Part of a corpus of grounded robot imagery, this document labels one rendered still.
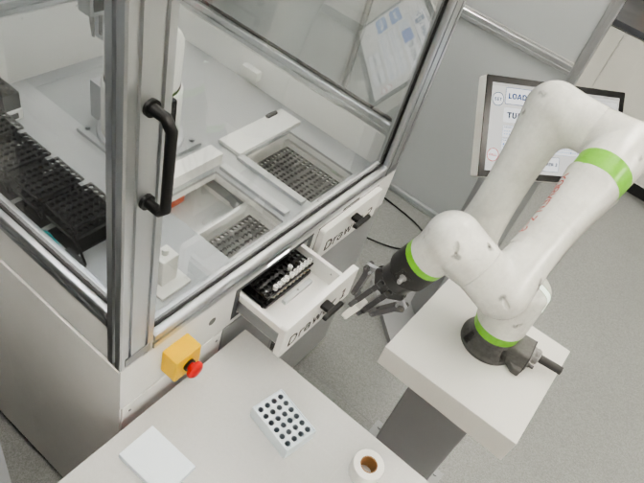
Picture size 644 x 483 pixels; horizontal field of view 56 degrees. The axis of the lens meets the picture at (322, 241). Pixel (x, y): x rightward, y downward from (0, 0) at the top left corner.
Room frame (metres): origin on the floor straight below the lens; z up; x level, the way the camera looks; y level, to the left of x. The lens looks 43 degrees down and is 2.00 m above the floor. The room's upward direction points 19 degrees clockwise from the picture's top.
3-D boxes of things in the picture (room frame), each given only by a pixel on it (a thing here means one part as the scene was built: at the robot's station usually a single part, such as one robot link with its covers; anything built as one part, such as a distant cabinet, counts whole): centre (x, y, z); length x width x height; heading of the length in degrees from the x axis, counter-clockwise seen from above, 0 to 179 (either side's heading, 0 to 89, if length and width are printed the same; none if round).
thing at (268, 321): (1.04, 0.15, 0.86); 0.40 x 0.26 x 0.06; 66
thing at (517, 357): (1.06, -0.54, 0.87); 0.26 x 0.15 x 0.06; 71
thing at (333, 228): (1.30, -0.05, 0.87); 0.29 x 0.02 x 0.11; 156
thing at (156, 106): (0.62, 0.24, 1.45); 0.05 x 0.03 x 0.19; 66
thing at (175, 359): (0.71, 0.20, 0.88); 0.07 x 0.05 x 0.07; 156
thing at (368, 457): (0.66, -0.25, 0.78); 0.07 x 0.07 x 0.04
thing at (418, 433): (1.08, -0.49, 0.38); 0.30 x 0.30 x 0.76; 65
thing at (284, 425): (0.70, -0.05, 0.78); 0.12 x 0.08 x 0.04; 55
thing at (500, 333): (1.08, -0.48, 0.99); 0.16 x 0.13 x 0.19; 61
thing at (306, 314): (0.96, -0.04, 0.87); 0.29 x 0.02 x 0.11; 156
